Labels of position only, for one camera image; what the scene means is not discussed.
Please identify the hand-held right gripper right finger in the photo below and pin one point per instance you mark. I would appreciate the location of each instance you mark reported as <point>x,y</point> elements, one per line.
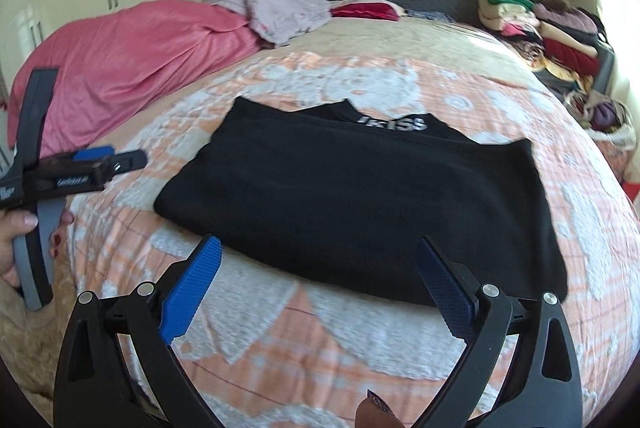
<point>447,290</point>

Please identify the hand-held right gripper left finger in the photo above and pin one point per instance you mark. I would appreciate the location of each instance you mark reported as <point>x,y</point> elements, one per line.
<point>192,288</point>

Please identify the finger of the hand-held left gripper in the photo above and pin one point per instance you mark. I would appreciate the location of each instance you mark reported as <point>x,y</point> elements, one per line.
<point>130,160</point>
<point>95,152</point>

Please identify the black sweater with orange cuffs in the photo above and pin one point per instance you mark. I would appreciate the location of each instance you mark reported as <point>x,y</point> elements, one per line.
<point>350,203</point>

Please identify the pile of loose clothes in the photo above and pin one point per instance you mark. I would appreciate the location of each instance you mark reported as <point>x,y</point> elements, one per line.
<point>605,115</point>

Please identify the stack of folded clothes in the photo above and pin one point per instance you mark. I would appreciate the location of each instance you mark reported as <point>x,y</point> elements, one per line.
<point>550,32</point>

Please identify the person's left hand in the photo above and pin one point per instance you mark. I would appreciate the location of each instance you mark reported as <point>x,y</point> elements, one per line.
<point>6,248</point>

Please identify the pink blanket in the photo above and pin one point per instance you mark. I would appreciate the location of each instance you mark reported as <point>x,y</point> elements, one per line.
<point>115,62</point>

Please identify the peach and white patterned blanket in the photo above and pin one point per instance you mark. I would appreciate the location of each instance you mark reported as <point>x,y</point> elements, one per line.
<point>350,358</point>

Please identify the lilac crumpled garment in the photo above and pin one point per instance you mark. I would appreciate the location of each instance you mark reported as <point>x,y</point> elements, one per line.
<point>285,12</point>

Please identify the bed with beige sheet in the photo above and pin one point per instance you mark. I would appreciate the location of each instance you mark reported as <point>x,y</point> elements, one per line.
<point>450,40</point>

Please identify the dark patterned cloth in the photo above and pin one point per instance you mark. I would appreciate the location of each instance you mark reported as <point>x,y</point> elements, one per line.
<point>430,15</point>

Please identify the red cloth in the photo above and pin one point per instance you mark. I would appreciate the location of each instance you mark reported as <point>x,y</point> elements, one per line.
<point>365,11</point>

